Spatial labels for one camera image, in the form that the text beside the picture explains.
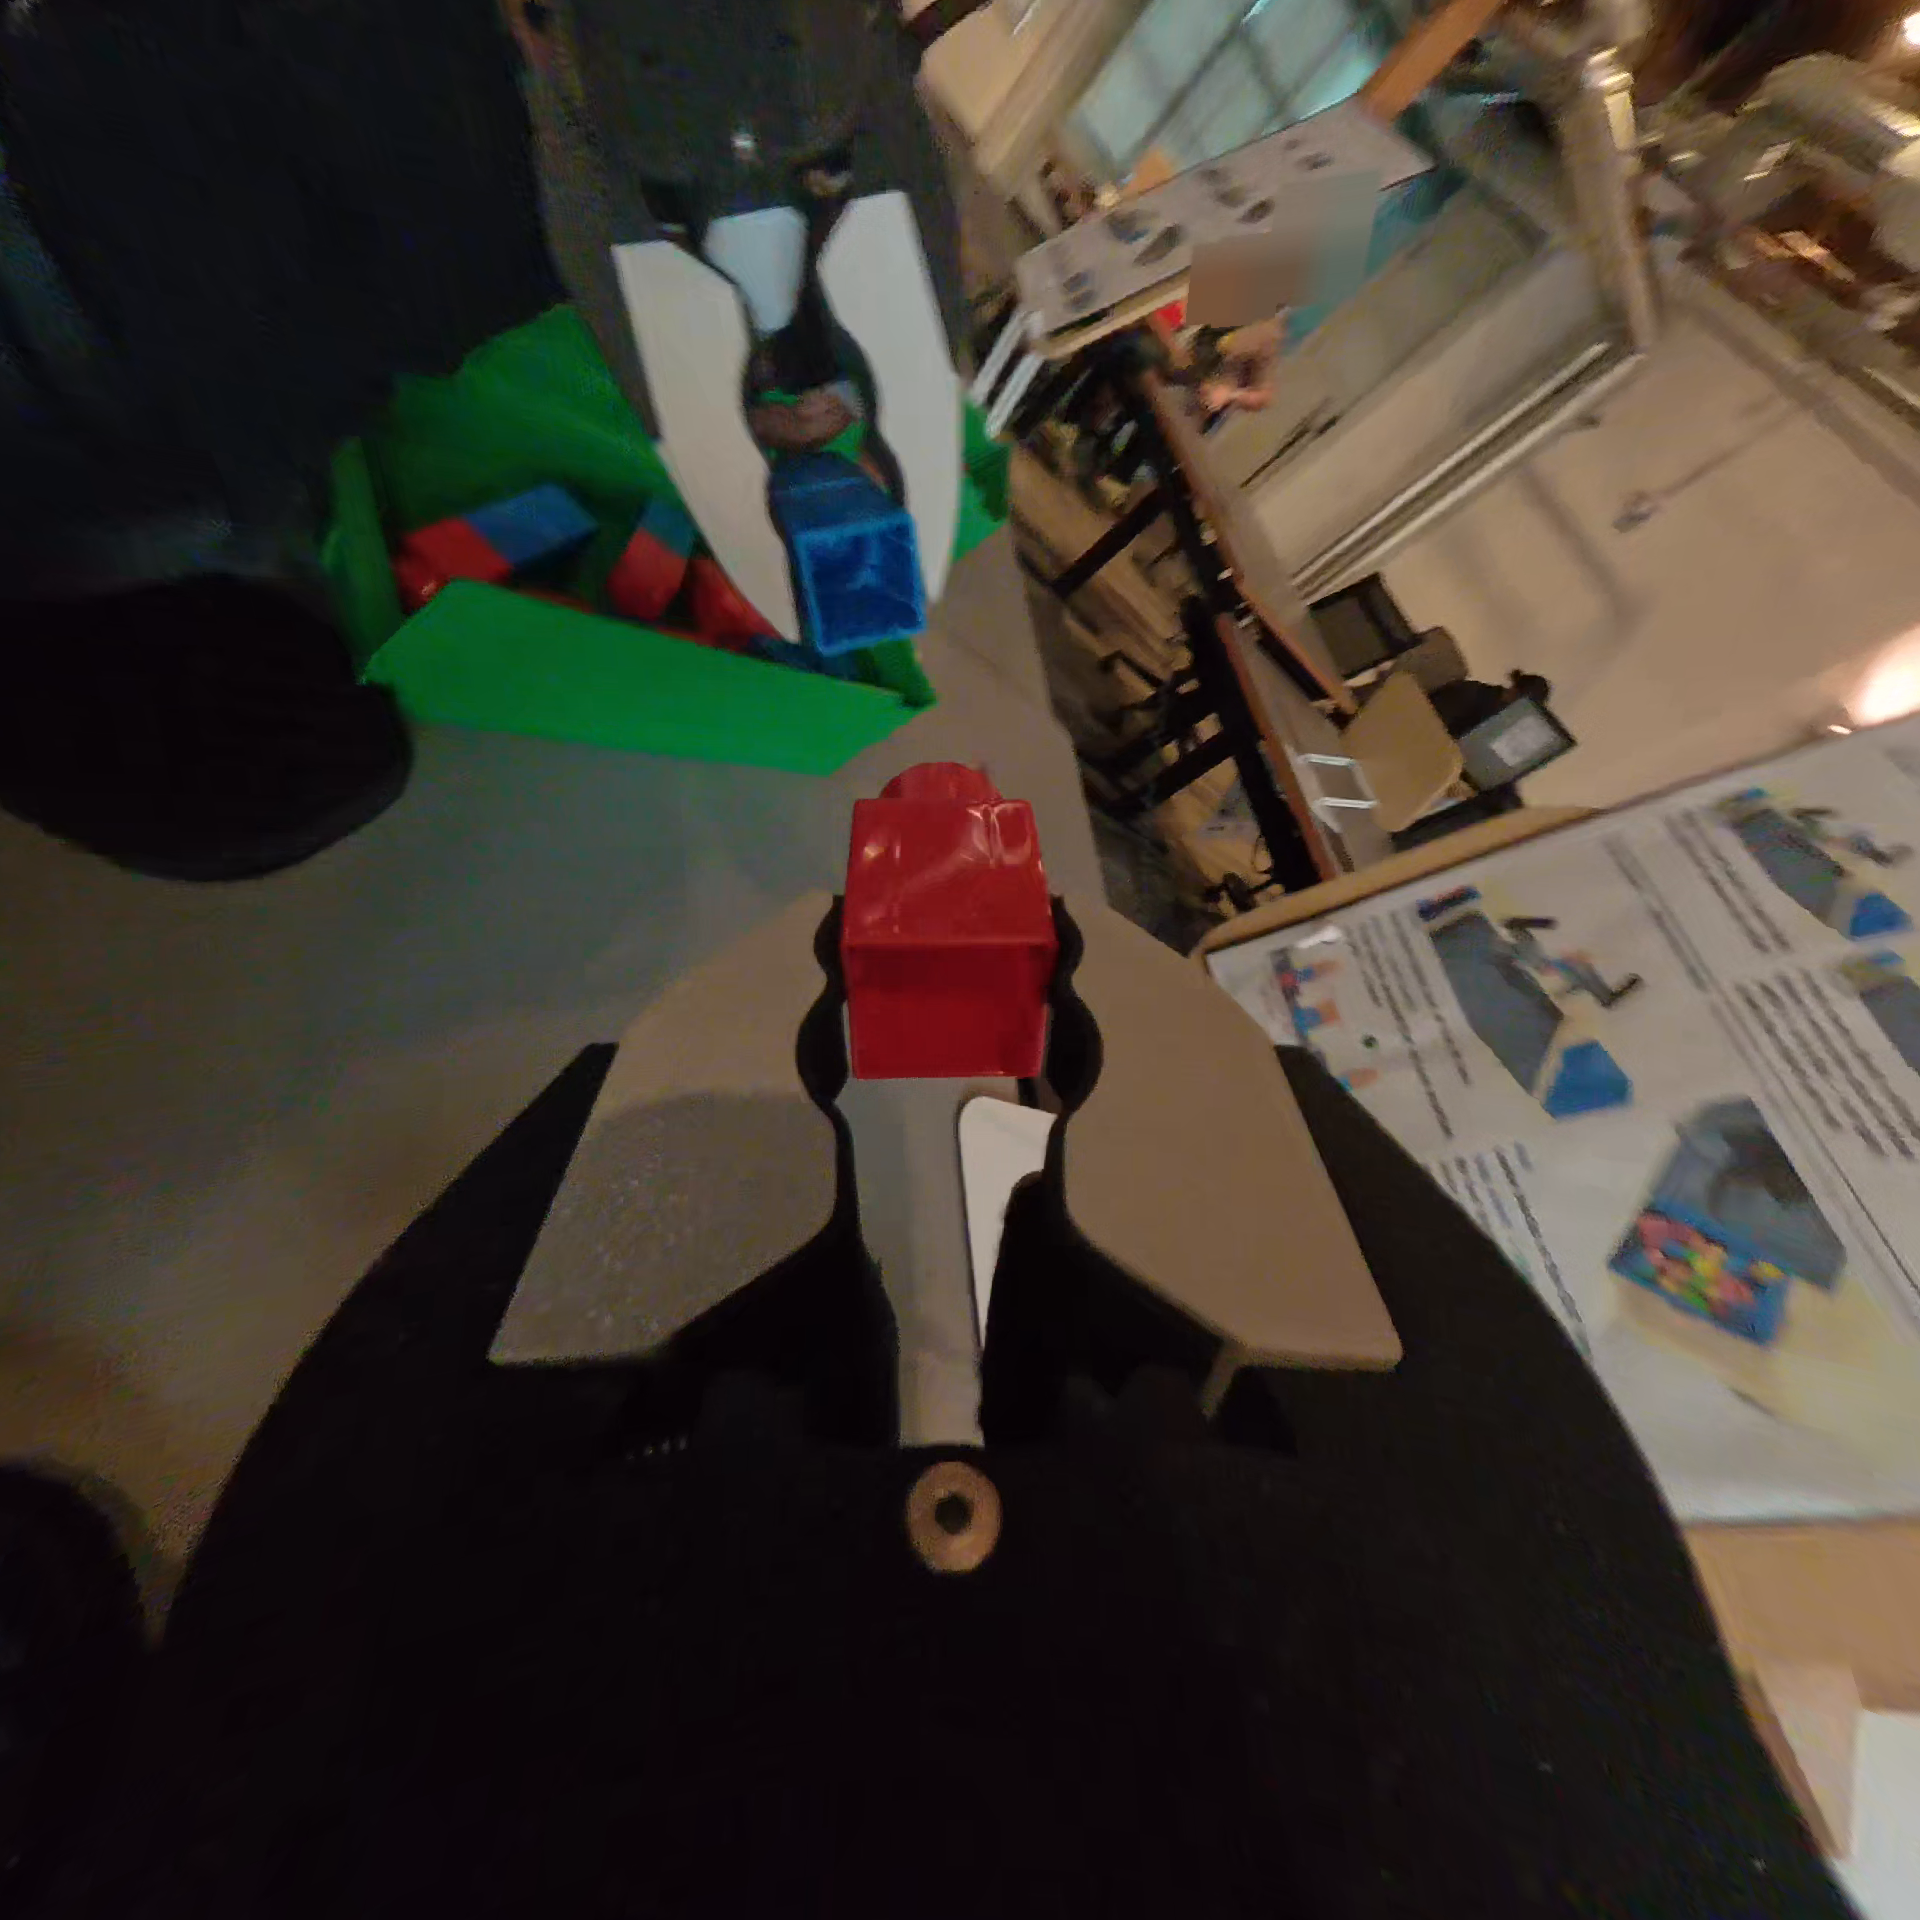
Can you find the framed wall picture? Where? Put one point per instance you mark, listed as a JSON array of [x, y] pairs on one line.
[[1514, 746]]

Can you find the green plastic bin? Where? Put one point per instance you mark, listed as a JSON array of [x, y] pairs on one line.
[[600, 691]]

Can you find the wooden desk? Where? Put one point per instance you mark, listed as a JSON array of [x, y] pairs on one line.
[[1253, 660]]

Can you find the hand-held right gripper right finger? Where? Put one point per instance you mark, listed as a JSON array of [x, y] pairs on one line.
[[1231, 1185]]

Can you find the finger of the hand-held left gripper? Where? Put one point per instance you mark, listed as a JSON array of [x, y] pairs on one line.
[[908, 344], [698, 391]]

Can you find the person's left hand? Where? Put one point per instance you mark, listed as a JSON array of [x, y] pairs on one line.
[[810, 421]]

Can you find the instruction poster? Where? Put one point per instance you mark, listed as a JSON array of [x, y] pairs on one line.
[[1650, 1081], [1141, 225]]

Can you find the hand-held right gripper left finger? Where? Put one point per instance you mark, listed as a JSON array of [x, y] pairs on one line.
[[675, 1171]]

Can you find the pile of block towers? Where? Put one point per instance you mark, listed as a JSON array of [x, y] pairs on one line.
[[510, 541]]

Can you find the blue mega block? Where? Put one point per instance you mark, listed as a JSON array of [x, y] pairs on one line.
[[855, 578]]

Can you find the red mega block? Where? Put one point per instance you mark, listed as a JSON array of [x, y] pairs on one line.
[[944, 961]]

